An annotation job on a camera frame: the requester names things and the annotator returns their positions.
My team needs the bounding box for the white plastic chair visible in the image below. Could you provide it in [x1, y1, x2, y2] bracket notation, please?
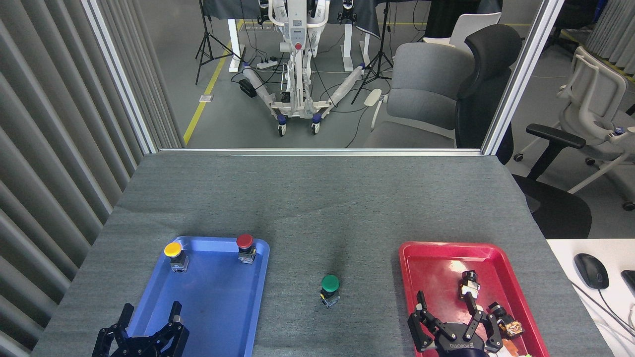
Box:
[423, 12, 502, 50]

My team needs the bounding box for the silver table edge rail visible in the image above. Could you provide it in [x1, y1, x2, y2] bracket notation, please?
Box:
[159, 148, 484, 157]

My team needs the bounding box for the white mesh office chair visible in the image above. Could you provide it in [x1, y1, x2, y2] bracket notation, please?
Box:
[513, 46, 635, 211]

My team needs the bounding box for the grey office chair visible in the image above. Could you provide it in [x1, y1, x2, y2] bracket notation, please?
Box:
[363, 42, 476, 149]

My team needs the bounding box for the switch with orange contacts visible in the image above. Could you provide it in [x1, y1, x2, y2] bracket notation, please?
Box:
[489, 301, 525, 340]

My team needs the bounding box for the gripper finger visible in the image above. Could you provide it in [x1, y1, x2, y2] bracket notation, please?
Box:
[466, 297, 505, 354]
[408, 291, 447, 353]
[149, 300, 190, 357]
[92, 303, 135, 357]

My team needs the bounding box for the black tripod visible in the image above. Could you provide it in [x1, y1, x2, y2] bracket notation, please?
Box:
[351, 0, 395, 105]
[195, 0, 244, 86]

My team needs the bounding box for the red push button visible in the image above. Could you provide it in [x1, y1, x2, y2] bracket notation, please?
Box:
[236, 234, 257, 264]

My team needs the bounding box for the green push button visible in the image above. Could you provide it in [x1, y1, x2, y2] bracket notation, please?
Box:
[319, 275, 341, 308]

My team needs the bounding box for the black computer mouse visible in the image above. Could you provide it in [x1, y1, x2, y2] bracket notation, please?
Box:
[574, 253, 610, 290]

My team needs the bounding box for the silver aluminium post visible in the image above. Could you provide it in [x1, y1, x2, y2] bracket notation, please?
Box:
[82, 0, 159, 154]
[481, 0, 566, 156]

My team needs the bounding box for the yellow push button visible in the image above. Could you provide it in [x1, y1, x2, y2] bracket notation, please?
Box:
[164, 241, 190, 273]

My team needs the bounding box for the black knob selector switch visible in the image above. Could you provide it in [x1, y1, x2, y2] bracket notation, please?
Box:
[458, 271, 481, 301]

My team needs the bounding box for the white wheeled stand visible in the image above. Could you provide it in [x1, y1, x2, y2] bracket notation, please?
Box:
[242, 0, 368, 137]

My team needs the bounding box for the white-legged table with black cloth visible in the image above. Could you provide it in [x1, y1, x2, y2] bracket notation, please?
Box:
[202, 0, 432, 73]

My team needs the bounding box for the blue plastic tray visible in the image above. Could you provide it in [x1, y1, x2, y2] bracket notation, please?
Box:
[117, 236, 270, 357]

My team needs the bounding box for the red plastic tray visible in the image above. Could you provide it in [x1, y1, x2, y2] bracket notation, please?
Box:
[398, 241, 550, 357]

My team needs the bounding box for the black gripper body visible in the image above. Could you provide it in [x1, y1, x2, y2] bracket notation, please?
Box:
[434, 324, 490, 357]
[113, 335, 160, 357]

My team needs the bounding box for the white desk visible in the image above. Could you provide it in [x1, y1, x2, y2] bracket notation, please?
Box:
[546, 239, 635, 357]

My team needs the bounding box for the grey pleated curtain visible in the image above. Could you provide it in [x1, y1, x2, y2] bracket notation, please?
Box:
[585, 0, 635, 75]
[0, 0, 184, 357]

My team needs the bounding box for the black office chair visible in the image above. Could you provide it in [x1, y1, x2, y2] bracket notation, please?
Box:
[455, 24, 592, 239]

